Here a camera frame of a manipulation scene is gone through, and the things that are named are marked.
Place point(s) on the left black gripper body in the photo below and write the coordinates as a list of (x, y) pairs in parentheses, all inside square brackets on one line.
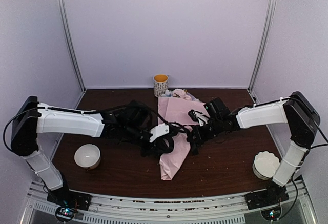
[(154, 147)]

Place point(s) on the white scalloped bowl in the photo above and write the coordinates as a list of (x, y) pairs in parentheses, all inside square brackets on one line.
[(265, 165)]

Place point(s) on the white round bowl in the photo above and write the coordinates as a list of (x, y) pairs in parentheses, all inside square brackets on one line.
[(88, 156)]

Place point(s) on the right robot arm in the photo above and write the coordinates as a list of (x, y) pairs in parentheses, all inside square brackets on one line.
[(224, 166)]

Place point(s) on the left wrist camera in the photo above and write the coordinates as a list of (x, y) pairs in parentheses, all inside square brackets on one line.
[(158, 131)]

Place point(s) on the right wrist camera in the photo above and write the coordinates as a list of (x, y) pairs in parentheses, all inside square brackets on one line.
[(198, 117)]

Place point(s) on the patterned mug orange inside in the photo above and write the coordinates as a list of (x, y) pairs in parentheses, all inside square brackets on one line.
[(160, 84)]

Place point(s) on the left aluminium frame post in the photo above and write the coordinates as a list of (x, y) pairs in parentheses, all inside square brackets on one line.
[(69, 43)]

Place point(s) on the right aluminium frame post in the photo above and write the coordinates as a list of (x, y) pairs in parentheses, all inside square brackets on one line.
[(271, 7)]

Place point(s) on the black lettered ribbon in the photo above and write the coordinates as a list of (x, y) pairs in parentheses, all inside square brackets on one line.
[(188, 132)]

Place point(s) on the front aluminium rail base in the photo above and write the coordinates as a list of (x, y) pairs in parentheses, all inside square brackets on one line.
[(231, 208)]

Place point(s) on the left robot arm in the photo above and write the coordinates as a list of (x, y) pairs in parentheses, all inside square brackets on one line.
[(135, 123)]

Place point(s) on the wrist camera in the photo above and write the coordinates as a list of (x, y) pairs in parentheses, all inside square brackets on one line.
[(158, 131), (198, 117)]

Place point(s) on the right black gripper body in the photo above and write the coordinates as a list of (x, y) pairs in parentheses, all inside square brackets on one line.
[(207, 134)]

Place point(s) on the aluminium frame post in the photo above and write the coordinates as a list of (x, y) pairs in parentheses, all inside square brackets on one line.
[(69, 43), (271, 7)]

